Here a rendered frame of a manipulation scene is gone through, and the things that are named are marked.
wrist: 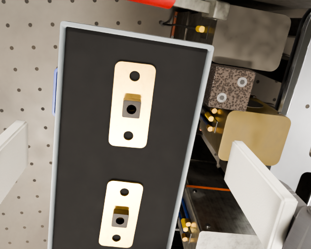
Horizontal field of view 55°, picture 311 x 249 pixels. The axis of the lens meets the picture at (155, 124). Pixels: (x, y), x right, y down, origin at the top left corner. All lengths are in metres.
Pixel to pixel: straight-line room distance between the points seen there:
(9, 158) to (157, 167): 0.18
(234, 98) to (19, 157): 0.26
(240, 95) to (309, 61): 0.17
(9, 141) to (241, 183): 0.13
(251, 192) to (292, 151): 0.39
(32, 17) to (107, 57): 0.50
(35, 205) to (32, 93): 0.32
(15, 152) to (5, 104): 0.65
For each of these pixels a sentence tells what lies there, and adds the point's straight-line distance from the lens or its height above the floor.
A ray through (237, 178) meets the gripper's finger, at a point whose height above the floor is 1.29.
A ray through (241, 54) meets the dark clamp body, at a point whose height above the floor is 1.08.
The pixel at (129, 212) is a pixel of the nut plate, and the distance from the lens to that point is 0.34.
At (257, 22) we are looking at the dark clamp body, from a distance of 0.39.
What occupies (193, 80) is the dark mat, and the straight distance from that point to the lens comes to 0.29.
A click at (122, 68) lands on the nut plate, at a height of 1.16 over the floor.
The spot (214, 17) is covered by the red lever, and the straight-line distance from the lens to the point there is 0.36.
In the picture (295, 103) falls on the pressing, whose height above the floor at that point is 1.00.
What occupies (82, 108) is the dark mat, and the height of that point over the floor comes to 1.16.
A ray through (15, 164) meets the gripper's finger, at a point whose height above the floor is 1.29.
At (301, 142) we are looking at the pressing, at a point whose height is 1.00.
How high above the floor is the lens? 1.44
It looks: 70 degrees down
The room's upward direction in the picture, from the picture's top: 166 degrees clockwise
